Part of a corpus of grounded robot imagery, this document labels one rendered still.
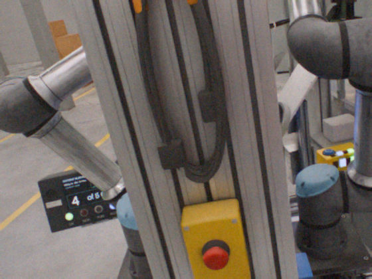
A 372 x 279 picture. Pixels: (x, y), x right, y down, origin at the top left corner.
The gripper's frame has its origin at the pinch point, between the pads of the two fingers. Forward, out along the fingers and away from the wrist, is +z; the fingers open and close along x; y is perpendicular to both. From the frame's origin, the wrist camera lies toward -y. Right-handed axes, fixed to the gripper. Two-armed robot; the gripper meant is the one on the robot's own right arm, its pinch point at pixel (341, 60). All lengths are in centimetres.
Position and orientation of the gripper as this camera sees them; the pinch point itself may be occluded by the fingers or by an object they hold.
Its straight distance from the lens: 129.5
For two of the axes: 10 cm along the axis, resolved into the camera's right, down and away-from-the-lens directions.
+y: 2.2, 3.3, -9.2
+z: 1.6, 9.2, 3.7
